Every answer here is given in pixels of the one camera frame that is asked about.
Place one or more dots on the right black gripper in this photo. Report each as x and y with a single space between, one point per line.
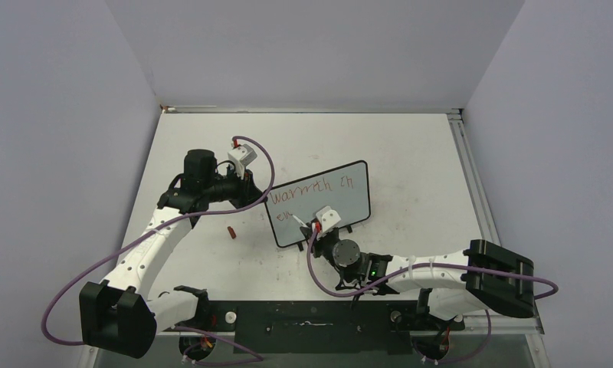
317 242

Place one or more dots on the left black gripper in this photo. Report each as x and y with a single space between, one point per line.
246 190

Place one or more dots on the white whiteboard marker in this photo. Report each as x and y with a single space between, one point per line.
300 222

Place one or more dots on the black framed whiteboard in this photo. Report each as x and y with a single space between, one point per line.
344 188

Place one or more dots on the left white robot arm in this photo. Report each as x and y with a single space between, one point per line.
115 313

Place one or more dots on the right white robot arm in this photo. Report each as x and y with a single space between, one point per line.
484 276

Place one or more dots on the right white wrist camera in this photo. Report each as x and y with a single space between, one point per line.
326 220

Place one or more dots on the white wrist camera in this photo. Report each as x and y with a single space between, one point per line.
241 156
326 220

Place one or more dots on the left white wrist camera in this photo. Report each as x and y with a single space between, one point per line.
241 156

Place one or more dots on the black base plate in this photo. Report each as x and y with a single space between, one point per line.
316 326

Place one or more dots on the aluminium rail frame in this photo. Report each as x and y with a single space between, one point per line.
425 197

